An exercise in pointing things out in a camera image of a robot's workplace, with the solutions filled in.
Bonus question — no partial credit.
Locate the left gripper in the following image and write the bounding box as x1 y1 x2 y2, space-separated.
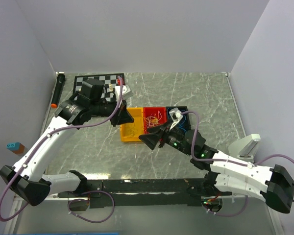
91 96 134 127

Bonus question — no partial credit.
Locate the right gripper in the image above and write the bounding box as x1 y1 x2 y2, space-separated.
139 117 193 156

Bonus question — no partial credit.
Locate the blue cable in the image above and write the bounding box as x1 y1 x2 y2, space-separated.
167 107 189 134

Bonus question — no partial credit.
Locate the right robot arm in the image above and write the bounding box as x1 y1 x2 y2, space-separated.
139 122 294 213

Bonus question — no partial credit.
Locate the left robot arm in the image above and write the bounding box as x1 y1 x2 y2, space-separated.
0 79 134 206

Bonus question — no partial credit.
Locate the yellow plastic bin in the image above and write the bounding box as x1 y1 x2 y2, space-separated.
120 107 144 142

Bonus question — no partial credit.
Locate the red plastic bin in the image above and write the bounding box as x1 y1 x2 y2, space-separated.
143 107 167 134

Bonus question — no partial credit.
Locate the cream chess piece right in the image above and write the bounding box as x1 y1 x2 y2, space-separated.
108 83 113 92

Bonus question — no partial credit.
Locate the black plastic bin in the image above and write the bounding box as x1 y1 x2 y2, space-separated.
166 106 191 133

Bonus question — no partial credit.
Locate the black white chessboard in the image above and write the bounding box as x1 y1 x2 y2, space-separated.
73 73 125 102

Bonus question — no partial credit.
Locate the black marker orange cap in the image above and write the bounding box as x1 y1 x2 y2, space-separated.
50 73 66 108

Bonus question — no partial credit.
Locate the toy brick structure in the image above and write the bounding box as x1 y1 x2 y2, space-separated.
6 142 25 155

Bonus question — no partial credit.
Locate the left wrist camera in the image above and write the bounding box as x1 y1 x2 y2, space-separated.
114 85 133 100

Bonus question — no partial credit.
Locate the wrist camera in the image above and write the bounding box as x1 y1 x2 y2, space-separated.
169 108 183 131
114 85 133 100

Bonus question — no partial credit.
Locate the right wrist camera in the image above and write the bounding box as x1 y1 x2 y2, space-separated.
169 108 183 131

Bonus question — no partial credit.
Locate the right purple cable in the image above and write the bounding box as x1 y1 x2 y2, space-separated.
181 110 294 217

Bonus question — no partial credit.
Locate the purple cable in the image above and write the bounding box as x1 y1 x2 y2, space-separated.
0 75 124 223
181 110 294 217

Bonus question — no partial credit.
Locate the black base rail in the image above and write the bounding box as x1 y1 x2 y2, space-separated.
58 178 232 209

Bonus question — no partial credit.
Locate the grey white wall bracket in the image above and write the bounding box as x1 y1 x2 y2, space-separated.
228 134 261 162

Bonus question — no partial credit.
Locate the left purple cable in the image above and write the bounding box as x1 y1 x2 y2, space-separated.
0 75 124 223

